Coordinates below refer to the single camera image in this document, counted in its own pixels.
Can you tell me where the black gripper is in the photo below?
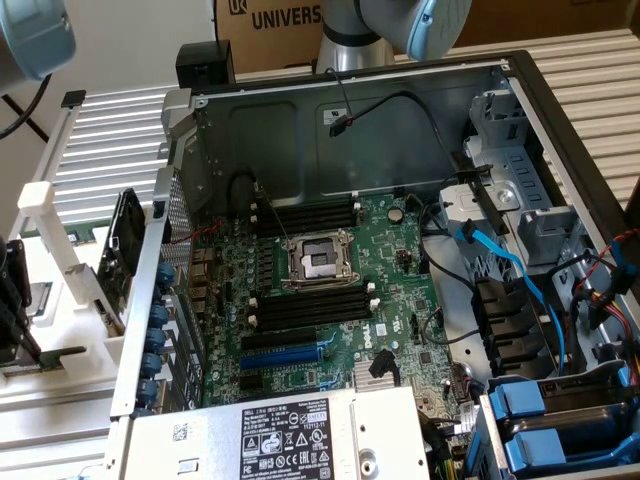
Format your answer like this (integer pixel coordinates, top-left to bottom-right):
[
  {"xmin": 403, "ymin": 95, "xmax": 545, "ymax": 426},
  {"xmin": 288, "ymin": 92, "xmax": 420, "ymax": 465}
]
[{"xmin": 0, "ymin": 238, "xmax": 42, "ymax": 362}]

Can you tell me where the black RAM slot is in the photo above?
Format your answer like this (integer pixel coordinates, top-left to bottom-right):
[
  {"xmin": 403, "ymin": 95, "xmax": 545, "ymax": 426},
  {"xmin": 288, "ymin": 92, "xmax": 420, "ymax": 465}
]
[
  {"xmin": 255, "ymin": 211, "xmax": 361, "ymax": 227},
  {"xmin": 254, "ymin": 204, "xmax": 360, "ymax": 220},
  {"xmin": 254, "ymin": 198, "xmax": 359, "ymax": 213},
  {"xmin": 249, "ymin": 291, "xmax": 376, "ymax": 315},
  {"xmin": 256, "ymin": 217, "xmax": 362, "ymax": 235},
  {"xmin": 248, "ymin": 307, "xmax": 381, "ymax": 332},
  {"xmin": 249, "ymin": 298, "xmax": 380, "ymax": 324},
  {"xmin": 257, "ymin": 282, "xmax": 374, "ymax": 307}
]

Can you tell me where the silver CPU chip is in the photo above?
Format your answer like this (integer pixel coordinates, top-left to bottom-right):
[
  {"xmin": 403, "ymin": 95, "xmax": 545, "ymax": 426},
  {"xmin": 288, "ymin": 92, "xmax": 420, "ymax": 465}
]
[{"xmin": 24, "ymin": 282, "xmax": 55, "ymax": 317}]

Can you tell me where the white parts rack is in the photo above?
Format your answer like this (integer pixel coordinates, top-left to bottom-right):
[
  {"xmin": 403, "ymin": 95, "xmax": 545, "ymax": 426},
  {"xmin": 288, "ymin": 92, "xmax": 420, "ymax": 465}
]
[{"xmin": 0, "ymin": 180, "xmax": 129, "ymax": 389}]

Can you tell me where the black graphics card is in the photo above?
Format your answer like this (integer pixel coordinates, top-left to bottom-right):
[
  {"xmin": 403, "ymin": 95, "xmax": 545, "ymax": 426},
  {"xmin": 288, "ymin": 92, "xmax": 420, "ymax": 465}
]
[{"xmin": 94, "ymin": 187, "xmax": 147, "ymax": 337}]

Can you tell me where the blue expansion card retainer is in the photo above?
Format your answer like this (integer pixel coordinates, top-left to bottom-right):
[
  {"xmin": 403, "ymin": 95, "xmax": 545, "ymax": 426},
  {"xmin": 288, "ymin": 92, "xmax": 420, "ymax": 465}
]
[{"xmin": 143, "ymin": 259, "xmax": 176, "ymax": 416}]

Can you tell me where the thin metal locking lever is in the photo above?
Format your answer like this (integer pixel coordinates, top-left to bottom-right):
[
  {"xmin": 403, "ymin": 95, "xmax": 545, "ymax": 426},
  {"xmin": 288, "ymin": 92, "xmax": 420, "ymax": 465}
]
[{"xmin": 253, "ymin": 183, "xmax": 292, "ymax": 241}]

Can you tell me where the silver power supply with label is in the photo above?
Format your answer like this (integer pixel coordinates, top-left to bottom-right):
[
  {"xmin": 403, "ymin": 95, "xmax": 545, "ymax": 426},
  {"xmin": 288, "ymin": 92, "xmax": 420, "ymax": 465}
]
[{"xmin": 118, "ymin": 384, "xmax": 432, "ymax": 480}]

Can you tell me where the long black expansion slot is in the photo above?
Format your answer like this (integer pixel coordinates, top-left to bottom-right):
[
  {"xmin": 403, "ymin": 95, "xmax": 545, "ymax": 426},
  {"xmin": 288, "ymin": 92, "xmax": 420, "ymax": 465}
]
[{"xmin": 241, "ymin": 327, "xmax": 322, "ymax": 353}]

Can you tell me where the blue expansion slot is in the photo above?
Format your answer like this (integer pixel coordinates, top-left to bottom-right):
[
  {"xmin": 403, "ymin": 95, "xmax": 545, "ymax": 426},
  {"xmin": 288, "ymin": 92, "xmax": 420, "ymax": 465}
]
[{"xmin": 238, "ymin": 344, "xmax": 325, "ymax": 372}]

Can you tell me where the black box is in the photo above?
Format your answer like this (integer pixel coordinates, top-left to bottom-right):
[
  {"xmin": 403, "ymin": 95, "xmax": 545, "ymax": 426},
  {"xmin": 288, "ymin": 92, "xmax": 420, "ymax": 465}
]
[{"xmin": 176, "ymin": 39, "xmax": 236, "ymax": 87}]

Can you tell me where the grey open PC case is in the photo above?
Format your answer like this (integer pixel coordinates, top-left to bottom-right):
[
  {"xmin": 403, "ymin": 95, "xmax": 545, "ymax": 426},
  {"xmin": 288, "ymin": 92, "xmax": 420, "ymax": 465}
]
[{"xmin": 107, "ymin": 48, "xmax": 640, "ymax": 480}]

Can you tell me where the silver CPU socket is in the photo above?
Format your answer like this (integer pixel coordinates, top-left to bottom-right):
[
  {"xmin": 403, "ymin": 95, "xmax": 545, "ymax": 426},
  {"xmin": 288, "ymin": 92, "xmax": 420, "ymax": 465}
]
[{"xmin": 278, "ymin": 229, "xmax": 362, "ymax": 292}]

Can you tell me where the printed cardboard box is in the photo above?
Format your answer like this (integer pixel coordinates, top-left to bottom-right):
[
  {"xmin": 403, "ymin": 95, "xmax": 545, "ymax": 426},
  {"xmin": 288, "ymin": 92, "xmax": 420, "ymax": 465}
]
[{"xmin": 214, "ymin": 0, "xmax": 327, "ymax": 76}]

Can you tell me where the silver finned heatsink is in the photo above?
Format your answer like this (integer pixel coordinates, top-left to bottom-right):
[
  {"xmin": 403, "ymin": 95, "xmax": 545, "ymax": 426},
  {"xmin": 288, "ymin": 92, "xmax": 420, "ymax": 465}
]
[{"xmin": 352, "ymin": 358, "xmax": 402, "ymax": 392}]

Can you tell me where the green motherboard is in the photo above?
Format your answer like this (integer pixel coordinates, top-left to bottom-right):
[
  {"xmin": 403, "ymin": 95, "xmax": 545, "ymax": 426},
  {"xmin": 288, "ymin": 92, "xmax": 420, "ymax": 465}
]
[{"xmin": 192, "ymin": 192, "xmax": 484, "ymax": 441}]

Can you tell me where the black plastic disk bay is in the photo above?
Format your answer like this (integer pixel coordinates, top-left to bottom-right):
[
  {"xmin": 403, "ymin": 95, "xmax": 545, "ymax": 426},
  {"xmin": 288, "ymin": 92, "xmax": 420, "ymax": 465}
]
[{"xmin": 472, "ymin": 277, "xmax": 559, "ymax": 379}]

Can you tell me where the grey disk bay cage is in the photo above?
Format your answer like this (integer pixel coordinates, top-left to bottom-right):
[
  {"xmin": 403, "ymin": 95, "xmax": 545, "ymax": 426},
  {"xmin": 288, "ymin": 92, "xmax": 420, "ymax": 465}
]
[{"xmin": 462, "ymin": 89, "xmax": 551, "ymax": 201}]

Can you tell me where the blue disk caddy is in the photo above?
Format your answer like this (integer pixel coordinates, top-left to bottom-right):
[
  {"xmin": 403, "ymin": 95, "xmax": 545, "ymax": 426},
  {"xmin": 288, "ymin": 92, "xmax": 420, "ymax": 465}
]
[
  {"xmin": 487, "ymin": 367, "xmax": 634, "ymax": 426},
  {"xmin": 502, "ymin": 424, "xmax": 640, "ymax": 474}
]

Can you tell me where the plain cardboard box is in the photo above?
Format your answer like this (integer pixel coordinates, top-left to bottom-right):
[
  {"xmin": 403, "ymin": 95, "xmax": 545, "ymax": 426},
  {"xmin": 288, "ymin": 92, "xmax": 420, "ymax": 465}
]
[{"xmin": 389, "ymin": 0, "xmax": 640, "ymax": 51}]

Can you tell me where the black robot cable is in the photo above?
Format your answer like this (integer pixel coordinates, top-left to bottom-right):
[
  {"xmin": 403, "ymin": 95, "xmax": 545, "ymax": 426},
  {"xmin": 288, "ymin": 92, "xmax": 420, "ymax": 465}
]
[{"xmin": 0, "ymin": 73, "xmax": 52, "ymax": 141}]

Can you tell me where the red and black twisted wire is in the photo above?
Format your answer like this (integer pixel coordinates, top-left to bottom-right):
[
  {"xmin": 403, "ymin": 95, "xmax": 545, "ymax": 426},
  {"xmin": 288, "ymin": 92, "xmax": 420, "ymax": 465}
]
[{"xmin": 168, "ymin": 223, "xmax": 225, "ymax": 246}]

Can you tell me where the black looped cable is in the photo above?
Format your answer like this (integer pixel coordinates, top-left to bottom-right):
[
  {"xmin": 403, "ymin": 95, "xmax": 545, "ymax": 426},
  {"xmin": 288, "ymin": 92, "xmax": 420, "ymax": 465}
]
[{"xmin": 227, "ymin": 168, "xmax": 259, "ymax": 217}]

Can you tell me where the black cable with plug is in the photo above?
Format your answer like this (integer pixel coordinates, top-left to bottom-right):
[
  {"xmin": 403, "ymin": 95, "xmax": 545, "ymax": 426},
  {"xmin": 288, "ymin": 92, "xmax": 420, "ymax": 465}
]
[{"xmin": 325, "ymin": 67, "xmax": 447, "ymax": 151}]

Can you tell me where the black plastic cable plug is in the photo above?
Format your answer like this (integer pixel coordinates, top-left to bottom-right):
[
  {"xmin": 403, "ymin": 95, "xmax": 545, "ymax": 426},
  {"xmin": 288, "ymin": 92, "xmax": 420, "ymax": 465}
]
[{"xmin": 368, "ymin": 349, "xmax": 397, "ymax": 380}]

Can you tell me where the thin black wire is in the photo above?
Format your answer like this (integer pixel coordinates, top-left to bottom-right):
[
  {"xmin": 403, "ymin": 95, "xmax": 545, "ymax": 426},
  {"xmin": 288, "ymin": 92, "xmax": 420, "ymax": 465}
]
[{"xmin": 418, "ymin": 192, "xmax": 484, "ymax": 346}]

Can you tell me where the blue flat data wire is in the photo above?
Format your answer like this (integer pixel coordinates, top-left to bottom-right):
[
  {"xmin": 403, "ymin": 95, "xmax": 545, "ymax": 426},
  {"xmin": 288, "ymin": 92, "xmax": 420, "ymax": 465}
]
[{"xmin": 457, "ymin": 221, "xmax": 570, "ymax": 374}]

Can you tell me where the coloured power wire bundle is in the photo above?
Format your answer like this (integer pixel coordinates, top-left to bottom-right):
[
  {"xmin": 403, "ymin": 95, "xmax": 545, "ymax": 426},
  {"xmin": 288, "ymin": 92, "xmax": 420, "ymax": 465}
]
[{"xmin": 569, "ymin": 230, "xmax": 640, "ymax": 361}]

